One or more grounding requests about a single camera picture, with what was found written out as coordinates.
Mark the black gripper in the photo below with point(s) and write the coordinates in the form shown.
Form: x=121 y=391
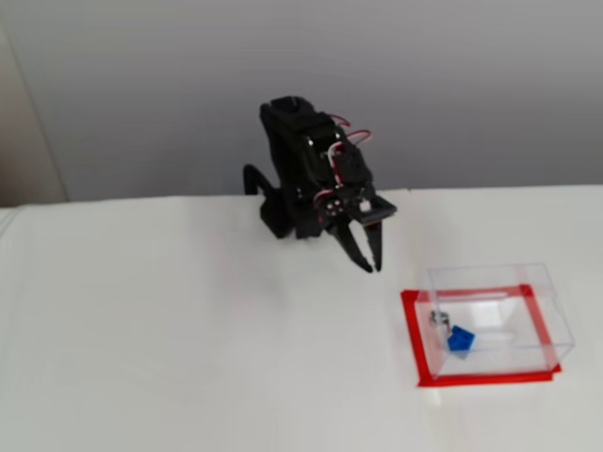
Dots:
x=354 y=210

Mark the blue lego brick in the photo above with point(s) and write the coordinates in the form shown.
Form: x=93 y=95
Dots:
x=461 y=341

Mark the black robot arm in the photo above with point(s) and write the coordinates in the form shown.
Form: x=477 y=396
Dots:
x=287 y=165

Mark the transparent plastic box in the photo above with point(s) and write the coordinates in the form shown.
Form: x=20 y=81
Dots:
x=518 y=325

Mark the silver cam lock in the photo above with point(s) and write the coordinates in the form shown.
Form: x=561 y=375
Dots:
x=437 y=318

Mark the black table clamp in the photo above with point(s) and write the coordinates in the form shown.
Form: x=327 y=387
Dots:
x=249 y=176

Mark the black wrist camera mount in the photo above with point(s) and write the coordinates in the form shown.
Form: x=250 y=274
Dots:
x=384 y=209

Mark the red tape frame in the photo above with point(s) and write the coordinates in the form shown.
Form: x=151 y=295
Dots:
x=490 y=379

